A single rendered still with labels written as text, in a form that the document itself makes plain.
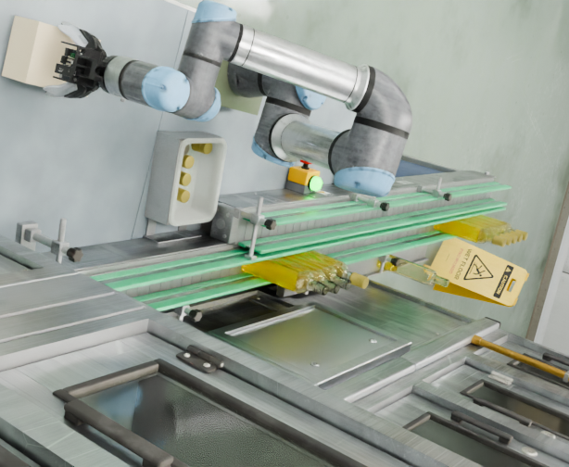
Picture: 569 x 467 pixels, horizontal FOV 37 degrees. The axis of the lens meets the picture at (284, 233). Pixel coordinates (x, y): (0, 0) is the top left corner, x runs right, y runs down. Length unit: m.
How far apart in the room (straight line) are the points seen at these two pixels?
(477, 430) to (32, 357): 1.23
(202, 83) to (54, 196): 0.52
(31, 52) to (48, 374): 0.82
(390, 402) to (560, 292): 6.21
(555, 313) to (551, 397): 5.90
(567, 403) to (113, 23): 1.48
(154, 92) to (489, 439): 1.09
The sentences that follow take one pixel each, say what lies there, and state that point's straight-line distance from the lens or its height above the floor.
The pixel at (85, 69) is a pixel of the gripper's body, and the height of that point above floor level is 0.97.
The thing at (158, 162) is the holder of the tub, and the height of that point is 0.77.
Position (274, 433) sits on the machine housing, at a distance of 1.02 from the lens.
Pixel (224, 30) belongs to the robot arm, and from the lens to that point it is 1.61.
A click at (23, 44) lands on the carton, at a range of 1.75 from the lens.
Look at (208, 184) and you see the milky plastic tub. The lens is 2.23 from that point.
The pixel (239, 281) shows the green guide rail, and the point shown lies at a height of 0.92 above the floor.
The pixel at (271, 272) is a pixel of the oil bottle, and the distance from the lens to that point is 2.27.
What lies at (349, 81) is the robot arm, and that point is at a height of 1.33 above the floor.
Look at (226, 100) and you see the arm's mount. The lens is 2.18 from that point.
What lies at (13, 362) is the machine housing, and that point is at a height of 1.43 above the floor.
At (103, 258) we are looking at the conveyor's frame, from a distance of 1.98.
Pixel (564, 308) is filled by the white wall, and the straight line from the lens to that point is 8.22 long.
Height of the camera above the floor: 2.19
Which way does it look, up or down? 32 degrees down
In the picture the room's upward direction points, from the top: 110 degrees clockwise
